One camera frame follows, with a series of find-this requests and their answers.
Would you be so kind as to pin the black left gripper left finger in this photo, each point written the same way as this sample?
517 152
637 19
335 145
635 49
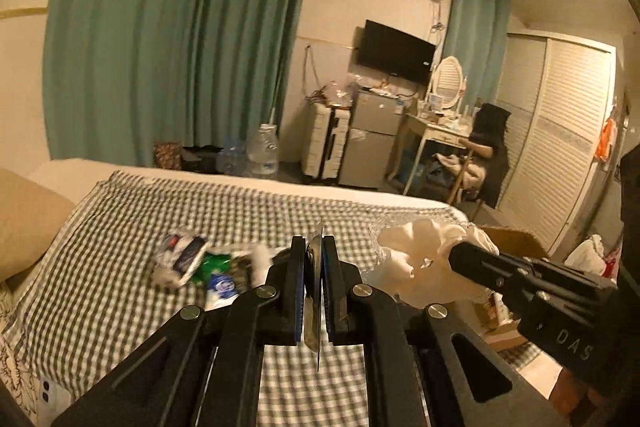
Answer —
202 368

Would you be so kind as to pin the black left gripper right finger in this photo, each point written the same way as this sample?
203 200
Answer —
424 367

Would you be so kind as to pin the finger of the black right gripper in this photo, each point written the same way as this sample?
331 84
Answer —
491 271

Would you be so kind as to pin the white rabbit figurine toy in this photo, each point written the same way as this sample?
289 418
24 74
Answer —
414 262

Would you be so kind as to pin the silver black snack packet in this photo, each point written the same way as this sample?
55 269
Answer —
179 256

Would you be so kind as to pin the cardboard box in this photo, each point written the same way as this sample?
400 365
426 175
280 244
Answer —
522 245

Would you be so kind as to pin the blue white tissue packet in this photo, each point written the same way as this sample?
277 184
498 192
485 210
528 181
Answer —
220 291

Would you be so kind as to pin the green wrapper packet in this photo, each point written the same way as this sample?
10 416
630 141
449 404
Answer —
212 264

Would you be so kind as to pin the black chair with clothes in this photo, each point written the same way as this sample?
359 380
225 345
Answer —
481 172

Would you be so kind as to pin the checkered bed sheet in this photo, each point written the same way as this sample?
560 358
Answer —
84 283

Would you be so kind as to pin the white phone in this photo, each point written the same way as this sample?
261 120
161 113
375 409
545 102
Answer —
52 401

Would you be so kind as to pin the white dressing table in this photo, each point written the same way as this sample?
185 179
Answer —
449 134

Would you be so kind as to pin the white louvered wardrobe door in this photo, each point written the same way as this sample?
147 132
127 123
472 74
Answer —
559 89

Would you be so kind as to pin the white oval vanity mirror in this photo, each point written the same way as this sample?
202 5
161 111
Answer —
448 82

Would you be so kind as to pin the small clear water bottle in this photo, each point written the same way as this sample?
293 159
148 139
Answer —
230 160

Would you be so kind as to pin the silver mini fridge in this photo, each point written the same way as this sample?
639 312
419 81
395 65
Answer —
371 136

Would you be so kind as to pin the large clear water jug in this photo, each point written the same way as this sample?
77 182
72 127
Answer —
262 157

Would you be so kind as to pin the tan pillow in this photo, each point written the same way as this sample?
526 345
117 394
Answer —
31 216

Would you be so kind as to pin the white suitcase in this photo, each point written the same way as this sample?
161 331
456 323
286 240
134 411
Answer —
325 139

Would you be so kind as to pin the green curtain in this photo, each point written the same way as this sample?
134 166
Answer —
120 76
476 37

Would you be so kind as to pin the black television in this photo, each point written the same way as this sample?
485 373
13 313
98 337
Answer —
395 53

